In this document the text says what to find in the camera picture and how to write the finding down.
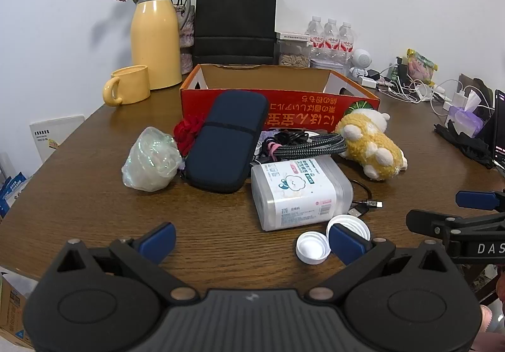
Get flat white box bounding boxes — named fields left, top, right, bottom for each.
left=275, top=31, right=312, bottom=41

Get clear seed jar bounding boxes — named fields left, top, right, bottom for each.
left=277, top=38, right=310, bottom=69

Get braided cable bundle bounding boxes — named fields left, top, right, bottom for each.
left=256, top=130, right=348, bottom=163

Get purple tissue pack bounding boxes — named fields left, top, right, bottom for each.
left=446, top=93, right=486, bottom=137

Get person's right hand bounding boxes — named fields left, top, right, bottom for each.
left=480, top=272, right=505, bottom=334

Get yellow green snack packet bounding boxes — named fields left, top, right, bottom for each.
left=406, top=49, right=439, bottom=84

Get printed cardboard carton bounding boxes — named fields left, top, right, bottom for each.
left=0, top=273, right=34, bottom=349

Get red artificial rose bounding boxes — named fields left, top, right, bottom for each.
left=174, top=114, right=206, bottom=153

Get black upright stand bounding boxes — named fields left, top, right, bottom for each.
left=395, top=57, right=411, bottom=80

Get yellow mug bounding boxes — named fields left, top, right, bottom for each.
left=103, top=65, right=151, bottom=106

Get navy zip case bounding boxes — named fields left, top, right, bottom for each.
left=185, top=91, right=270, bottom=194

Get yellow thermos jug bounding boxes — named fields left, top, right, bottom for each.
left=131, top=0, right=192, bottom=90

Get tangled white cables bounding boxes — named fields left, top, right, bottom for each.
left=377, top=76, right=462, bottom=114

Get white bottle cap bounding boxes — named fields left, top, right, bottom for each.
left=327, top=215, right=371, bottom=242
left=296, top=231, right=330, bottom=265

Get blue packets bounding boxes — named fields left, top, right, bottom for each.
left=0, top=174, right=28, bottom=218

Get white booklet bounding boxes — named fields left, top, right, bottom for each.
left=29, top=114, right=85, bottom=164

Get pink mottled vase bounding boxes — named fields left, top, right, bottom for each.
left=175, top=5, right=196, bottom=75

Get clear water bottle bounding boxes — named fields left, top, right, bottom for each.
left=338, top=21, right=354, bottom=61
left=324, top=18, right=340, bottom=61
left=310, top=16, right=326, bottom=61

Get black usb cable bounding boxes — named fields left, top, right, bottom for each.
left=347, top=177, right=384, bottom=218

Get black paper bag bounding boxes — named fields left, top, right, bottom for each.
left=193, top=0, right=277, bottom=65

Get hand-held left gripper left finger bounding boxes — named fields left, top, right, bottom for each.
left=55, top=223, right=199, bottom=305

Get iridescent plastic wrap ball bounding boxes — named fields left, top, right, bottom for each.
left=122, top=127, right=184, bottom=192

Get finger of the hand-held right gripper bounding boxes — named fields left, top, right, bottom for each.
left=455, top=189, right=505, bottom=213
left=406, top=209, right=460, bottom=246

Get black gloves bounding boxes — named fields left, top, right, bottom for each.
left=434, top=119, right=496, bottom=169

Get white robot toy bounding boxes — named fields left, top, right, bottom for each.
left=349, top=49, right=371, bottom=78

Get clear plastic wipes container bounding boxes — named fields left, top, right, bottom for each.
left=251, top=157, right=354, bottom=231

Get yellow white plush toy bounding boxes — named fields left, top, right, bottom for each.
left=334, top=109, right=408, bottom=182

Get orange red cardboard box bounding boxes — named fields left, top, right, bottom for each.
left=180, top=63, right=381, bottom=132

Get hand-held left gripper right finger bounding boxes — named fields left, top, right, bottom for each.
left=308, top=224, right=450, bottom=304

